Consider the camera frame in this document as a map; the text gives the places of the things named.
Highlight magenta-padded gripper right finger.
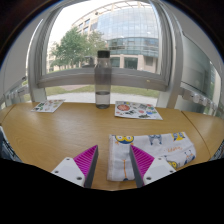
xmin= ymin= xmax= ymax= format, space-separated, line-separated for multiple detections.
xmin=128 ymin=144 xmax=177 ymax=189

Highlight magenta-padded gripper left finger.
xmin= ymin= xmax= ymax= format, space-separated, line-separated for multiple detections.
xmin=50 ymin=144 xmax=100 ymax=189

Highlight large colourful sticker sheet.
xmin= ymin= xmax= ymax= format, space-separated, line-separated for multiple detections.
xmin=114 ymin=100 xmax=164 ymax=121

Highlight small colourful sticker sheet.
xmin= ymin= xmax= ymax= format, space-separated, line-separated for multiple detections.
xmin=30 ymin=98 xmax=66 ymax=114

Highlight clear water bottle black cap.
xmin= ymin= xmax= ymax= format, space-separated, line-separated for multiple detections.
xmin=94 ymin=50 xmax=112 ymax=110

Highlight green tree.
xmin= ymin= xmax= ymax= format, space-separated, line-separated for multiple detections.
xmin=49 ymin=27 xmax=108 ymax=70

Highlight glass-fronted building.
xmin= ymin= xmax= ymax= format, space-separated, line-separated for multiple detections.
xmin=71 ymin=1 xmax=161 ymax=74

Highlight white socket trunking rail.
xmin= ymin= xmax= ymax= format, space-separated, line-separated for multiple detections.
xmin=178 ymin=86 xmax=224 ymax=118
xmin=0 ymin=76 xmax=30 ymax=108

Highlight grey window frame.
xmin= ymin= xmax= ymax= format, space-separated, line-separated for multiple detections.
xmin=26 ymin=0 xmax=185 ymax=109

